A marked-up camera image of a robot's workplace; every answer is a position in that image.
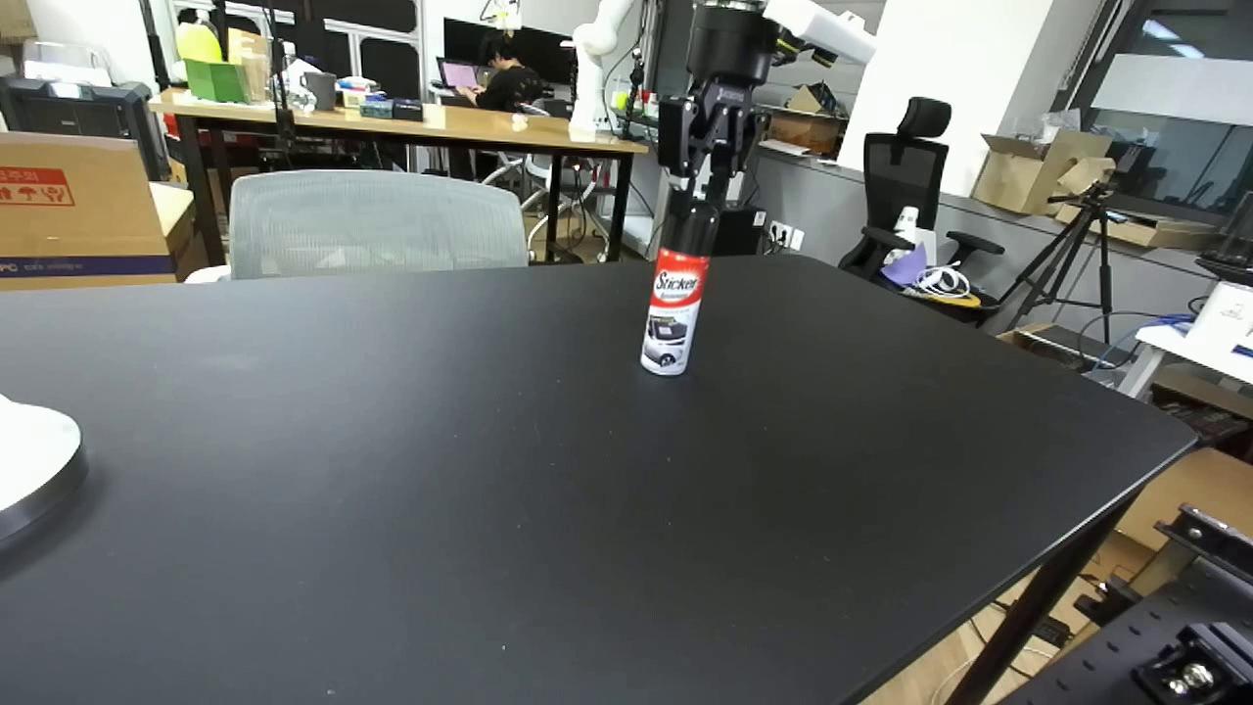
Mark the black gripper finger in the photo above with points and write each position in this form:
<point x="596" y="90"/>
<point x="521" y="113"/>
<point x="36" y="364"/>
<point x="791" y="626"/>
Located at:
<point x="688" y="148"/>
<point x="727" y="160"/>

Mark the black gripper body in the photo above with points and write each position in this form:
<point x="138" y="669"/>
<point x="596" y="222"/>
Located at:
<point x="727" y="61"/>

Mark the white red spray can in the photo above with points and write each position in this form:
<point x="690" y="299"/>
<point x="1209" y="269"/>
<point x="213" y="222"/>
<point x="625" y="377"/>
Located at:
<point x="672" y="314"/>

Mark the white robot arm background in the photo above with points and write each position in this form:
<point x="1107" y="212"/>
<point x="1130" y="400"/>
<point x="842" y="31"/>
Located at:
<point x="591" y="43"/>

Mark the black office chair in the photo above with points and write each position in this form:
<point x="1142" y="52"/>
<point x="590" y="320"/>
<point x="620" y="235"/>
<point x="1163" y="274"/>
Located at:
<point x="901" y="195"/>

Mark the person in black at desk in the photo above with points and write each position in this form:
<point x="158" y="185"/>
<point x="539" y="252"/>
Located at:
<point x="509" y="83"/>

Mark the open cardboard box on counter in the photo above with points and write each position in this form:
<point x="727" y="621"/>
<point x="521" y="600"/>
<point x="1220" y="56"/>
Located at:
<point x="1023" y="177"/>

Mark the grey mesh office chair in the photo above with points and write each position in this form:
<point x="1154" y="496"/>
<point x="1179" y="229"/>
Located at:
<point x="350" y="222"/>

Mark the green yellow box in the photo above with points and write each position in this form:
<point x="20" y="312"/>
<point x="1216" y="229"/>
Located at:
<point x="210" y="71"/>

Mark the wooden desk with black legs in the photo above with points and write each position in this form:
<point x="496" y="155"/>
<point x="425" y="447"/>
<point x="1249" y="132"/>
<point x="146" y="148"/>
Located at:
<point x="204" y="121"/>

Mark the brown cardboard box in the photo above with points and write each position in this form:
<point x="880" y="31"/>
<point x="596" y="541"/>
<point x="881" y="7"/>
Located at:
<point x="82" y="212"/>

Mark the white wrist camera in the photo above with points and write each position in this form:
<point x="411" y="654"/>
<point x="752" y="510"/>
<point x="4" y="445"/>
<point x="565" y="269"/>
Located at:
<point x="835" y="31"/>

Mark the black camera tripod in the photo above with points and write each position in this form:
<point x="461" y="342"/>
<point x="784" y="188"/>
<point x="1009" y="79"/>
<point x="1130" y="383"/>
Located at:
<point x="1045" y="271"/>

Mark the black metal rail frame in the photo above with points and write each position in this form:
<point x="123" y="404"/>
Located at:
<point x="1184" y="639"/>

